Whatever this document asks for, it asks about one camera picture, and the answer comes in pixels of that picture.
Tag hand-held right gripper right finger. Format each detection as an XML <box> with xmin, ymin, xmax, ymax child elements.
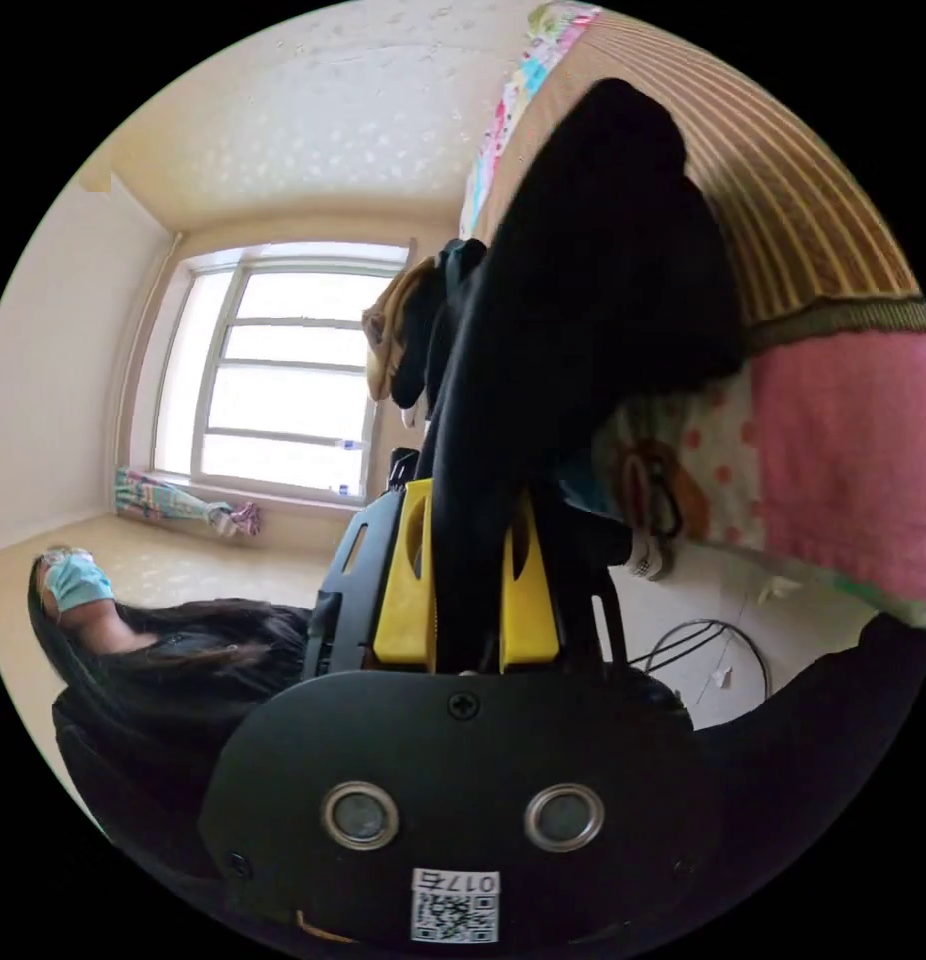
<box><xmin>498</xmin><ymin>491</ymin><xmax>563</xmax><ymax>674</ymax></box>

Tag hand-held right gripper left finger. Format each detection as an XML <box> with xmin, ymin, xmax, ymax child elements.
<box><xmin>372</xmin><ymin>478</ymin><xmax>439</xmax><ymax>674</ymax></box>

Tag black long pants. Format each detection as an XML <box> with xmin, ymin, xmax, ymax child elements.
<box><xmin>414</xmin><ymin>77</ymin><xmax>751</xmax><ymax>676</ymax></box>

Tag colourful curtain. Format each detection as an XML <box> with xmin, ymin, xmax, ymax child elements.
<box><xmin>113</xmin><ymin>465</ymin><xmax>263</xmax><ymax>538</ymax></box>

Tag person's body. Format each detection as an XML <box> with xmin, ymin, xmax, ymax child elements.
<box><xmin>26</xmin><ymin>545</ymin><xmax>926</xmax><ymax>905</ymax></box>

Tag window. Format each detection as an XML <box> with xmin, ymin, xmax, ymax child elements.
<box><xmin>149</xmin><ymin>241</ymin><xmax>418</xmax><ymax>505</ymax></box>

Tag pile of clothes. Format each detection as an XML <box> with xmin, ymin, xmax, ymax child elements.
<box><xmin>360</xmin><ymin>237</ymin><xmax>494</xmax><ymax>430</ymax></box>

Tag black cable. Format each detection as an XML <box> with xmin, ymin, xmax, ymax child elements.
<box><xmin>626</xmin><ymin>617</ymin><xmax>773</xmax><ymax>708</ymax></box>

